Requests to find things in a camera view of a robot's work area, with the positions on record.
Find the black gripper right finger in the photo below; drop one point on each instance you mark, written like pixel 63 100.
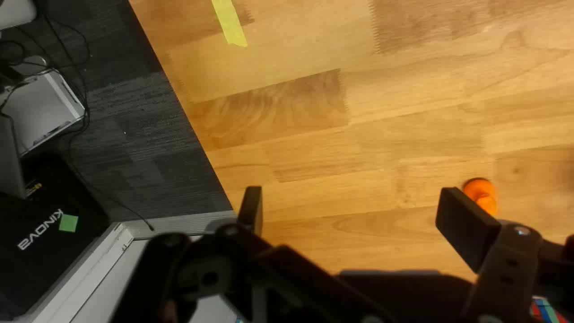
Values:
pixel 472 231

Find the grey metal box device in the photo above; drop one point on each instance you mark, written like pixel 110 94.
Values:
pixel 42 109

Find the silver aluminium case frame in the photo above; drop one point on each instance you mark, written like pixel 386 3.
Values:
pixel 96 276

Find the yellow tape strip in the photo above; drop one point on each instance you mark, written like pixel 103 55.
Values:
pixel 230 23

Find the green square sticker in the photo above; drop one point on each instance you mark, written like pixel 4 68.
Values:
pixel 69 224

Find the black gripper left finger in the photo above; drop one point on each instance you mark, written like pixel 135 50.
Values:
pixel 280 281

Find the orange carrot toy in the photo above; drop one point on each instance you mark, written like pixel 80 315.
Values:
pixel 481 191

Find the white device corner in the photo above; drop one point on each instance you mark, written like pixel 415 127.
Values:
pixel 13 12

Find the colourful striped label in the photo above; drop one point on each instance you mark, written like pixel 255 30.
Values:
pixel 548 313

